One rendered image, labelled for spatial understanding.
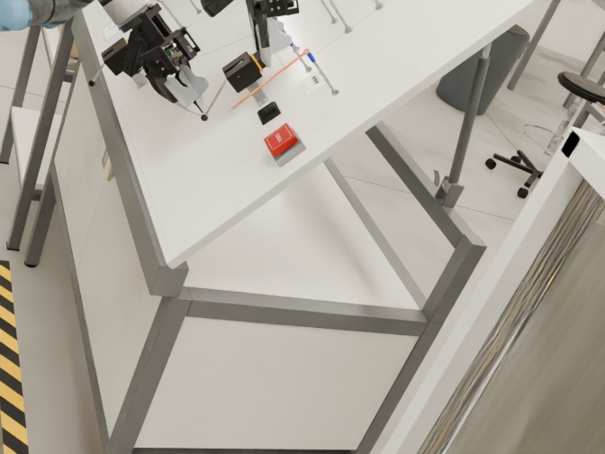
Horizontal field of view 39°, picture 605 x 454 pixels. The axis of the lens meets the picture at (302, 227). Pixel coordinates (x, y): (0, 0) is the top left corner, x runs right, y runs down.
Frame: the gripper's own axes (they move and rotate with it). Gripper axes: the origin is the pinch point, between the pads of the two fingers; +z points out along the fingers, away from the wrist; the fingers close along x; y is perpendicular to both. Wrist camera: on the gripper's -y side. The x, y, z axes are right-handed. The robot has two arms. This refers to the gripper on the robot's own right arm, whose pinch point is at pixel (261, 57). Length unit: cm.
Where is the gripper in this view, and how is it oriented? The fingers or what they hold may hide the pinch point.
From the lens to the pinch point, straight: 161.2
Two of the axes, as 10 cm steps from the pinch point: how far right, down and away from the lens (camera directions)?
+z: 1.0, 7.6, 6.4
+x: -2.8, -6.0, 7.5
